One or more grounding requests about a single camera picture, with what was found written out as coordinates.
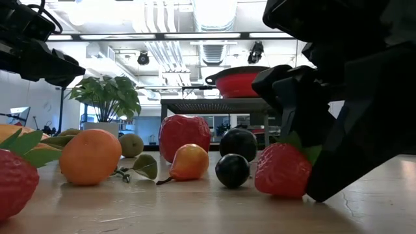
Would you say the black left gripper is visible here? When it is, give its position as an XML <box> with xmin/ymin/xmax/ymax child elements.
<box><xmin>0</xmin><ymin>0</ymin><xmax>86</xmax><ymax>88</ymax></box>

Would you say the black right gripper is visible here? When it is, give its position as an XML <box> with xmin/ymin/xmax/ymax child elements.
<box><xmin>252</xmin><ymin>0</ymin><xmax>416</xmax><ymax>147</ymax></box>

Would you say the brown-green toy kiwi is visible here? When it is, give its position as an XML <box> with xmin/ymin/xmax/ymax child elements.
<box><xmin>118</xmin><ymin>133</ymin><xmax>145</xmax><ymax>159</ymax></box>
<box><xmin>58</xmin><ymin>128</ymin><xmax>82</xmax><ymax>137</ymax></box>

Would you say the large dark toy plum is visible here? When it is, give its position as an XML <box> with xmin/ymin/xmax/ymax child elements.
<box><xmin>219</xmin><ymin>127</ymin><xmax>258</xmax><ymax>163</ymax></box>

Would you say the orange toy fruit with leaves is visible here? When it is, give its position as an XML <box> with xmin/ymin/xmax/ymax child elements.
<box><xmin>40</xmin><ymin>129</ymin><xmax>159</xmax><ymax>187</ymax></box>

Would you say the small dark toy plum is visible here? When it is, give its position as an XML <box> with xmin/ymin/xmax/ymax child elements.
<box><xmin>214</xmin><ymin>153</ymin><xmax>251</xmax><ymax>189</ymax></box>

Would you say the large red toy strawberry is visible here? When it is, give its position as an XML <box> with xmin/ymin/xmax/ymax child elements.
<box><xmin>0</xmin><ymin>129</ymin><xmax>62</xmax><ymax>224</ymax></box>

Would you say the big bright red apple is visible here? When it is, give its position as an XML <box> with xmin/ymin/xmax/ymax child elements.
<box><xmin>158</xmin><ymin>114</ymin><xmax>212</xmax><ymax>164</ymax></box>

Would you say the small yellow-orange toy pear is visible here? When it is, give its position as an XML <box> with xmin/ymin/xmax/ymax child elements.
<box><xmin>155</xmin><ymin>144</ymin><xmax>210</xmax><ymax>186</ymax></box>

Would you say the green potted plant white pot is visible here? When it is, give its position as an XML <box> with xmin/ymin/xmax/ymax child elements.
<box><xmin>69</xmin><ymin>74</ymin><xmax>142</xmax><ymax>139</ymax></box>

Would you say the computer monitor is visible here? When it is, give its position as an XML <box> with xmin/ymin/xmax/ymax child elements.
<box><xmin>5</xmin><ymin>106</ymin><xmax>32</xmax><ymax>128</ymax></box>

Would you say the red colander bowl grey rim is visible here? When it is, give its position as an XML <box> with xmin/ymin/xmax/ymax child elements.
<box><xmin>204</xmin><ymin>66</ymin><xmax>270</xmax><ymax>99</ymax></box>

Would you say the grey perforated metal stand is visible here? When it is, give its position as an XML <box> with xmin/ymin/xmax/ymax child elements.
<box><xmin>160</xmin><ymin>97</ymin><xmax>282</xmax><ymax>149</ymax></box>

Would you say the black crossbar with light strips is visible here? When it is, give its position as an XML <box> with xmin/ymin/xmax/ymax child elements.
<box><xmin>48</xmin><ymin>31</ymin><xmax>295</xmax><ymax>42</ymax></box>

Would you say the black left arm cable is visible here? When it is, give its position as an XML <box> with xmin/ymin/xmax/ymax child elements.
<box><xmin>29</xmin><ymin>0</ymin><xmax>63</xmax><ymax>35</ymax></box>

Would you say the silver ventilation duct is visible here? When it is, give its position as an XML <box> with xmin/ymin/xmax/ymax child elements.
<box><xmin>191</xmin><ymin>0</ymin><xmax>238</xmax><ymax>66</ymax></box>

